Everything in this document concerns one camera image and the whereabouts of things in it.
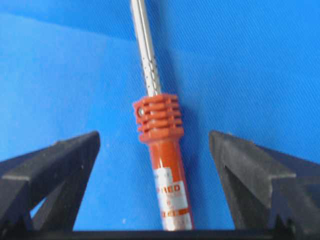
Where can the blue table cloth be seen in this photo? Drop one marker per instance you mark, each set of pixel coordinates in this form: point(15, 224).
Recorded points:
point(250, 68)

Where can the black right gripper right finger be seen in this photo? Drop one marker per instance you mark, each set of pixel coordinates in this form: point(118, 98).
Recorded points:
point(262, 185)

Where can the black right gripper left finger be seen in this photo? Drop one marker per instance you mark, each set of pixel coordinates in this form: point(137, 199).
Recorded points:
point(43, 190)

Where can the orange handled soldering iron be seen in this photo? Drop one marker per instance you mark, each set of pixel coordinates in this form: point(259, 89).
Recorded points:
point(160, 127)

